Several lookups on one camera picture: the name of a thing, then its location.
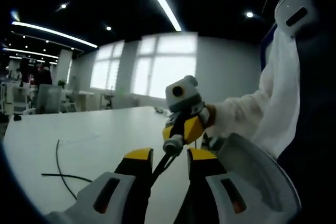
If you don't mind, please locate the person's right forearm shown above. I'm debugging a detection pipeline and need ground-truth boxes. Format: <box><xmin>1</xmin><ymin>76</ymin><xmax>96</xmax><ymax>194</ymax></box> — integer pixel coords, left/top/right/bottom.
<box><xmin>209</xmin><ymin>89</ymin><xmax>267</xmax><ymax>142</ymax></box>

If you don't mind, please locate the loose black cable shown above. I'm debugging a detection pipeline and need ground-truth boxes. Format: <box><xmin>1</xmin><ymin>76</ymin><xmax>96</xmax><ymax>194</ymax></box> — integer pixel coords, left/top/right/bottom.
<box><xmin>55</xmin><ymin>139</ymin><xmax>78</xmax><ymax>200</ymax></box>
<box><xmin>41</xmin><ymin>173</ymin><xmax>93</xmax><ymax>183</ymax></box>

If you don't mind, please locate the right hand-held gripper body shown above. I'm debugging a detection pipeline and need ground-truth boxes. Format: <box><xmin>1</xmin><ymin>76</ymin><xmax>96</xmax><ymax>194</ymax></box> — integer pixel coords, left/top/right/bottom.
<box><xmin>164</xmin><ymin>75</ymin><xmax>211</xmax><ymax>130</ymax></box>

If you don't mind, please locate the grey cable gland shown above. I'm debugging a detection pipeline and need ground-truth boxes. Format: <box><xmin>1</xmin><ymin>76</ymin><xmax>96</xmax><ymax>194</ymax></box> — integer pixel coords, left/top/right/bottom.
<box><xmin>162</xmin><ymin>134</ymin><xmax>185</xmax><ymax>157</ymax></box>

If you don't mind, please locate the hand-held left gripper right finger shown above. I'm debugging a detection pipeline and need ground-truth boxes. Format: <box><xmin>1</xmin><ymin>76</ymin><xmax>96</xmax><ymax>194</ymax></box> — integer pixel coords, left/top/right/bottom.
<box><xmin>173</xmin><ymin>147</ymin><xmax>279</xmax><ymax>224</ymax></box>

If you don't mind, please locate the white table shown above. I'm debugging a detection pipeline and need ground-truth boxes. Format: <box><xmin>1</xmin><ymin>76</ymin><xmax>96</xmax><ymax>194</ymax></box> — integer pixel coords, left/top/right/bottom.
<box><xmin>2</xmin><ymin>105</ymin><xmax>211</xmax><ymax>224</ymax></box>

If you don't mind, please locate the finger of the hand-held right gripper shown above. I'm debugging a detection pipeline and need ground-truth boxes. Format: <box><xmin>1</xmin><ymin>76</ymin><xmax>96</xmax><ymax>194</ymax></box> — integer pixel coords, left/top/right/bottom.
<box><xmin>162</xmin><ymin>119</ymin><xmax>177</xmax><ymax>142</ymax></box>
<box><xmin>181</xmin><ymin>112</ymin><xmax>208</xmax><ymax>148</ymax></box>

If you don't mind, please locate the black cable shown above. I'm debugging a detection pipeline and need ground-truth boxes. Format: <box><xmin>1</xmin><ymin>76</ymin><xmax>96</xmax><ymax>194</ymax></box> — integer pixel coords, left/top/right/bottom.
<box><xmin>55</xmin><ymin>139</ymin><xmax>78</xmax><ymax>200</ymax></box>
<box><xmin>41</xmin><ymin>173</ymin><xmax>93</xmax><ymax>183</ymax></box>
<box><xmin>146</xmin><ymin>152</ymin><xmax>181</xmax><ymax>204</ymax></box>

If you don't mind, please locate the person's body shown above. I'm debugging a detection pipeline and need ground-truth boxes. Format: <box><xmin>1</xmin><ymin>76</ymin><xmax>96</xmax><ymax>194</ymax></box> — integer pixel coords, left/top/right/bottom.
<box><xmin>250</xmin><ymin>0</ymin><xmax>336</xmax><ymax>224</ymax></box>

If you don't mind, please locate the white worn shoulder device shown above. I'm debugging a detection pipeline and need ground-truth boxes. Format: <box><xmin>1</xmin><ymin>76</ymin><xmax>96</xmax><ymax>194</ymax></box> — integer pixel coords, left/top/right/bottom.
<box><xmin>274</xmin><ymin>0</ymin><xmax>316</xmax><ymax>39</ymax></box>

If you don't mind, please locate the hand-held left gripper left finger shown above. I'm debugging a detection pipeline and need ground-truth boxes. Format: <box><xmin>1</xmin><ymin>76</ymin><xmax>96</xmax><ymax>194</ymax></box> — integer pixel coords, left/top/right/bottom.
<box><xmin>44</xmin><ymin>147</ymin><xmax>154</xmax><ymax>224</ymax></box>

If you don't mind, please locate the grey office chair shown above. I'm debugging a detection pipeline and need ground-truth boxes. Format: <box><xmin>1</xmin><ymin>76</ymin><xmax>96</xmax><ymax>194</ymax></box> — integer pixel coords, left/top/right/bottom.
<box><xmin>35</xmin><ymin>84</ymin><xmax>63</xmax><ymax>115</ymax></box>

